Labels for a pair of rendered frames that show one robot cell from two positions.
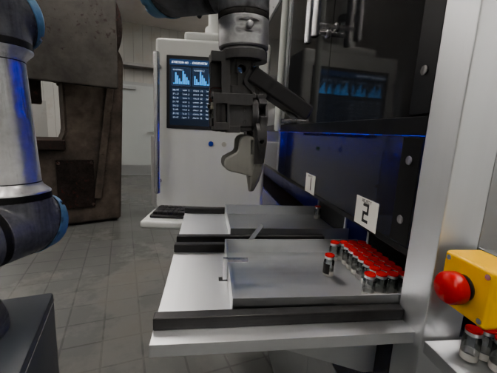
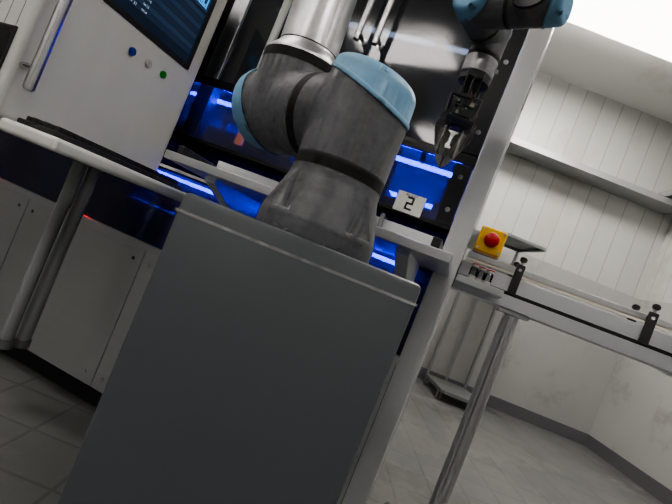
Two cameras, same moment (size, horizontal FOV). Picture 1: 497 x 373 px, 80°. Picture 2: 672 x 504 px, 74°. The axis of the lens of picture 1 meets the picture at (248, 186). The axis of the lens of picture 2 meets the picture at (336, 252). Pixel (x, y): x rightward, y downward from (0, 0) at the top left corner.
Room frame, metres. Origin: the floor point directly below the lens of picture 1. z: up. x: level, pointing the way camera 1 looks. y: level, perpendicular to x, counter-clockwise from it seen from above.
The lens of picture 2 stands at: (0.20, 0.99, 0.78)
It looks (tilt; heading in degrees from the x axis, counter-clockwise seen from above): 1 degrees up; 294
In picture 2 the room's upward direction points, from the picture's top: 22 degrees clockwise
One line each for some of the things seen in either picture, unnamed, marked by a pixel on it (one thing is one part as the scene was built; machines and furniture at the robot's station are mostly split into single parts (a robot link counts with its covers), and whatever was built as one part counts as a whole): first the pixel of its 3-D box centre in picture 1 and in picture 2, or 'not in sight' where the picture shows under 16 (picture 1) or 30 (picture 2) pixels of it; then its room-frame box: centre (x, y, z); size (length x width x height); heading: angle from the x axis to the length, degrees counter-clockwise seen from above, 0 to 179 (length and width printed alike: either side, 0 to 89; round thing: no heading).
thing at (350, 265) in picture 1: (359, 265); not in sight; (0.59, -0.24, 0.90); 0.18 x 0.02 x 0.05; 8
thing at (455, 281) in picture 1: (455, 287); (491, 240); (0.34, -0.26, 0.99); 0.04 x 0.04 x 0.04; 8
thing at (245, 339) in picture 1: (268, 249); (323, 221); (0.74, -0.06, 0.87); 0.70 x 0.48 x 0.02; 8
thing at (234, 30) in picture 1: (244, 38); (479, 70); (0.47, 0.02, 1.31); 0.08 x 0.08 x 0.05
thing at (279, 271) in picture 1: (309, 269); (389, 236); (0.58, -0.14, 0.90); 0.34 x 0.26 x 0.04; 98
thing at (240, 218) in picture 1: (279, 220); (282, 197); (0.92, -0.11, 0.90); 0.34 x 0.26 x 0.04; 98
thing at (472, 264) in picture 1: (487, 286); (490, 242); (0.35, -0.31, 0.99); 0.08 x 0.07 x 0.07; 98
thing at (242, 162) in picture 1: (242, 164); (454, 148); (0.46, 0.01, 1.12); 0.06 x 0.03 x 0.09; 104
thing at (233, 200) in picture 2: not in sight; (233, 215); (0.98, -0.02, 0.79); 0.34 x 0.03 x 0.13; 98
